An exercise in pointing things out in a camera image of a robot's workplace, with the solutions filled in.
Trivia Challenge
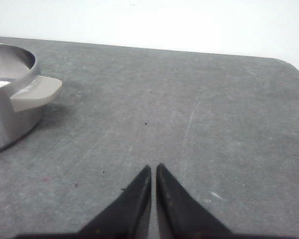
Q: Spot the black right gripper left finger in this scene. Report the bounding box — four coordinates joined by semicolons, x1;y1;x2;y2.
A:
76;164;152;239

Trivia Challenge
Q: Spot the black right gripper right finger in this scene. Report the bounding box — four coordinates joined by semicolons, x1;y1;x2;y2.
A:
156;163;234;239

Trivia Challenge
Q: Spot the stainless steel steamer pot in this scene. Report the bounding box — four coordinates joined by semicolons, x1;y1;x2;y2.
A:
0;43;62;151

